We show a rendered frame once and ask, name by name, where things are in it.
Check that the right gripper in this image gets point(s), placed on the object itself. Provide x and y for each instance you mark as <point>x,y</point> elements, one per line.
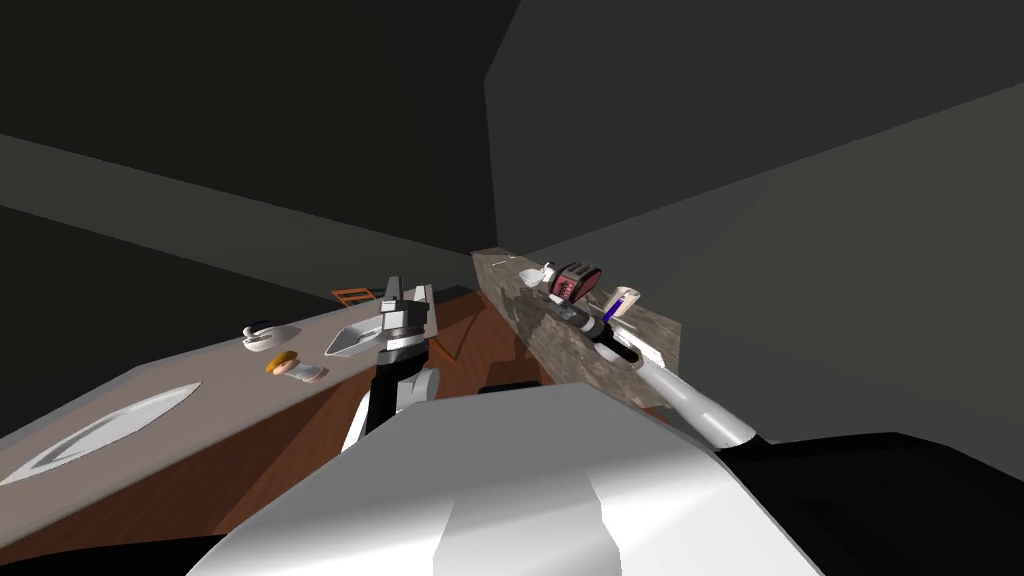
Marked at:
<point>563,307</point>

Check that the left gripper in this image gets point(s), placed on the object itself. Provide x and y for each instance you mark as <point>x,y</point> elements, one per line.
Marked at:
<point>402,326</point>

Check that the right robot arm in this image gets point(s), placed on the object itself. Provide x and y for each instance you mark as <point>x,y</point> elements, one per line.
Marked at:
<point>696,408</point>

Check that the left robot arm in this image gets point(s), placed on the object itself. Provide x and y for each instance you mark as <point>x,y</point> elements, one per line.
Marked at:
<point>385,394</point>

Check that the red toaster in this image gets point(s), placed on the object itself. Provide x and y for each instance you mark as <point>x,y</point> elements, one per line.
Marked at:
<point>578,280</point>

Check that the white kettle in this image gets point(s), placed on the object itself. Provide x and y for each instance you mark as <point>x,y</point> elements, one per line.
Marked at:
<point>534,277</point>

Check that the orange wooden chair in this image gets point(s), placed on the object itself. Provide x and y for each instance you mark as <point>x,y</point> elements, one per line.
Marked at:
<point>353,296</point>

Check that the white and blue mug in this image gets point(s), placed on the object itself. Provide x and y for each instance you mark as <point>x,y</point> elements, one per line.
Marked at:
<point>622,302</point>

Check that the silver sink basin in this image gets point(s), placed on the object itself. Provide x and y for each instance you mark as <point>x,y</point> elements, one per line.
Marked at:
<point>352,339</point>

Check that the orange doughnut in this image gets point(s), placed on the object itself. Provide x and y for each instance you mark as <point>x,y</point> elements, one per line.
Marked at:
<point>281,362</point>

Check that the white bowl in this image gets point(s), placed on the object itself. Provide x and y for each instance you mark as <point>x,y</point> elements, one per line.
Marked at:
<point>268,339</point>

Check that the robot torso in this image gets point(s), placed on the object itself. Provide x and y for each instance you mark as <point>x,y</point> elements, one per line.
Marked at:
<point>520,496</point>

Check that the large silver plate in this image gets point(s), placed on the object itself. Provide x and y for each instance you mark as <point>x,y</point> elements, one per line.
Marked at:
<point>104,432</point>

